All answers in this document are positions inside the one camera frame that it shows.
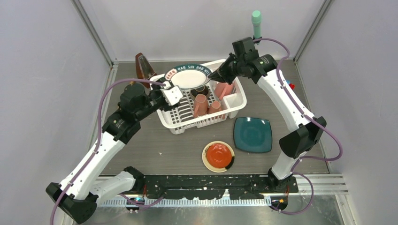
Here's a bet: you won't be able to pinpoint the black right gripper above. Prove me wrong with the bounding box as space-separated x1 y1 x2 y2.
207 53 245 86

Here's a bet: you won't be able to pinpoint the large pink mug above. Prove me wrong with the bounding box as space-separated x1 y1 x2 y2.
214 82 234 100

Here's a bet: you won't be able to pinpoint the black patterned ceramic bowl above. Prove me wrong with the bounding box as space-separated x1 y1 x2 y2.
190 85 210 100

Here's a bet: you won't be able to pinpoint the white round plate with lettering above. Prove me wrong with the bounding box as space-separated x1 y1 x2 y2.
164 64 212 90

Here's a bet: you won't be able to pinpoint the small pink cup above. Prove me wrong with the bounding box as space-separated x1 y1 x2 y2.
207 101 222 114

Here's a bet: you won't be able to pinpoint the white plastic dish rack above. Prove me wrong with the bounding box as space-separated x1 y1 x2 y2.
150 59 247 135

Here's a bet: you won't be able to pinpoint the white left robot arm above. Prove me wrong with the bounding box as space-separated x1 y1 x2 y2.
46 83 168 224

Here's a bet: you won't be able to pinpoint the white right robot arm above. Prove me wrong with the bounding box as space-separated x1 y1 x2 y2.
208 37 327 192

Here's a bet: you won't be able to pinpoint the wooden pestle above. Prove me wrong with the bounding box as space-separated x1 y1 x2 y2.
118 82 136 111

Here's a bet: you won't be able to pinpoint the brown wooden metronome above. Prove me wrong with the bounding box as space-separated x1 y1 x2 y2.
135 52 157 80

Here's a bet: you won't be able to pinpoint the teal square plate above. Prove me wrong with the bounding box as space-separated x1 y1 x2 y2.
233 117 273 153

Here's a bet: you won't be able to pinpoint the mint green microphone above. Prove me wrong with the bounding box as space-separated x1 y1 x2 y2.
251 10 262 39

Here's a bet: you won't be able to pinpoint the colourful toy blocks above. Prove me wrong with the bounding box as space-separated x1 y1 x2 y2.
286 80 295 90

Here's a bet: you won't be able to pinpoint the red and cream saucer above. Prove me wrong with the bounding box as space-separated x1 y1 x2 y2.
201 141 235 173

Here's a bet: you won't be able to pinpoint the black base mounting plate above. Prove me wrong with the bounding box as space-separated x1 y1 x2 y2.
127 174 299 200

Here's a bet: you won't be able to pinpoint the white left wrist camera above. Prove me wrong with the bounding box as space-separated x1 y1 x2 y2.
161 81 184 106

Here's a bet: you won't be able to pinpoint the slotted white cable duct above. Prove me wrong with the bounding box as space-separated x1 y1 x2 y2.
100 196 271 207

